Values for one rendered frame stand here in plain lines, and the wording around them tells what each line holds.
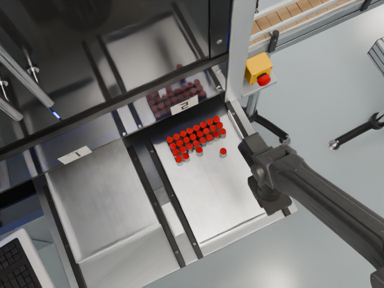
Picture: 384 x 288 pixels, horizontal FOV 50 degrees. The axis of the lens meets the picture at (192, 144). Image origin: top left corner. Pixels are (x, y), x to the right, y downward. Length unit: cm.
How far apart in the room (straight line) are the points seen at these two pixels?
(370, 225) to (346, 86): 188
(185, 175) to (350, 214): 72
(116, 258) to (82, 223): 15
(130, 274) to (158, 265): 8
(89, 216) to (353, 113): 159
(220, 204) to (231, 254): 89
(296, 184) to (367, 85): 181
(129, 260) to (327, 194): 73
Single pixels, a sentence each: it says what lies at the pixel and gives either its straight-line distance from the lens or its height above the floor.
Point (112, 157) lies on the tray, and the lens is 132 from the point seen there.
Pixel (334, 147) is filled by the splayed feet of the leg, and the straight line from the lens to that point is 229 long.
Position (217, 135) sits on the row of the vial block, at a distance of 125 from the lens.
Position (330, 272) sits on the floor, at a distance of 219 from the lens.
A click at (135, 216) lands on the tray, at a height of 88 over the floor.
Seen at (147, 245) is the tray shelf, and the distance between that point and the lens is 125.
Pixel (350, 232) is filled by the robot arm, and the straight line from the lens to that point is 63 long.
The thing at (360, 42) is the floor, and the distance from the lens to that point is 261.
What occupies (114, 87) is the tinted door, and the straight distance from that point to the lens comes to 96.
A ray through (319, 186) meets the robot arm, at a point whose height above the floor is 145.
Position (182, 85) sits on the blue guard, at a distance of 107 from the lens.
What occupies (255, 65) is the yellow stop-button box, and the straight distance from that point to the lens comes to 123.
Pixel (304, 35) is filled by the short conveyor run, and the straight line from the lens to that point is 149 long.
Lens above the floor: 212
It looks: 73 degrees down
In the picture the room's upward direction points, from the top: 9 degrees counter-clockwise
